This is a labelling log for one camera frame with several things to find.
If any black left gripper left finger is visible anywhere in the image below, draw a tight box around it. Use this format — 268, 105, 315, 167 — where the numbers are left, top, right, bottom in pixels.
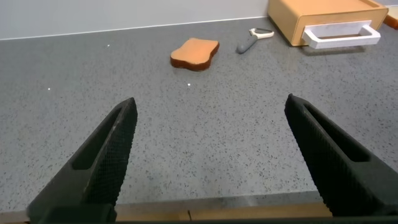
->
26, 96, 138, 223

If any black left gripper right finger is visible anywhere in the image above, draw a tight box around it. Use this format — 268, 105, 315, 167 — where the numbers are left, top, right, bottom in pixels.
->
284, 93, 398, 217

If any yellow drawer with white handle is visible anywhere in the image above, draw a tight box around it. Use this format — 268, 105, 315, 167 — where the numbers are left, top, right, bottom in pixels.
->
292, 7, 389, 50

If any yellow drawer case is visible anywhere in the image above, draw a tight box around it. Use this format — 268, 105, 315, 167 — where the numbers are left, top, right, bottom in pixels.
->
267, 0, 389, 47

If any brown toast slice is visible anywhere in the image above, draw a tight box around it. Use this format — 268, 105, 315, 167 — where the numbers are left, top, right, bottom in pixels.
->
170, 37, 220, 72

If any white bread slice orange crust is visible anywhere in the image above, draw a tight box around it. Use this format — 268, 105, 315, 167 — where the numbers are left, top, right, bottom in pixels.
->
382, 6, 398, 30

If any grey handled white peeler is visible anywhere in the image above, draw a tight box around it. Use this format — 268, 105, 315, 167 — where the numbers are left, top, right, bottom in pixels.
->
236, 27, 275, 55

